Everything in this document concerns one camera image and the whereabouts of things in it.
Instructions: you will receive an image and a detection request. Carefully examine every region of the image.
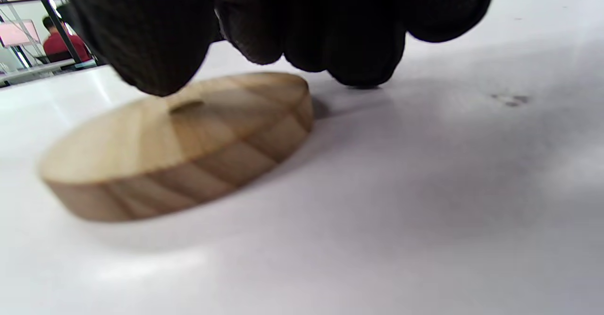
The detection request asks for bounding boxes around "pink lit monitor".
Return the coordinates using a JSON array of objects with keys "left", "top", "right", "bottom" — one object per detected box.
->
[{"left": 0, "top": 19, "right": 41, "bottom": 48}]

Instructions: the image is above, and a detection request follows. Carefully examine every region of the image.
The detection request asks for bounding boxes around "person's right hand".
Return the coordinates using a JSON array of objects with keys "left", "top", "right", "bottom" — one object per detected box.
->
[{"left": 52, "top": 0, "right": 496, "bottom": 98}]

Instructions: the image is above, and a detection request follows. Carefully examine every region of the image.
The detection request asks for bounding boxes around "round wooden disc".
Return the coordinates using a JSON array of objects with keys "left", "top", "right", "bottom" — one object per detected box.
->
[{"left": 39, "top": 72, "right": 314, "bottom": 223}]

